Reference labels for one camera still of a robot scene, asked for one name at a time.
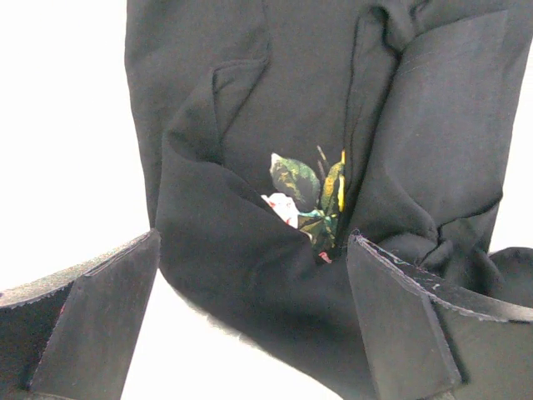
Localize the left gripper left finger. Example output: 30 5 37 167
1 230 160 399

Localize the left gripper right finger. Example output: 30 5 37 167
346 232 532 399

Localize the black floral t shirt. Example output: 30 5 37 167
125 1 532 399

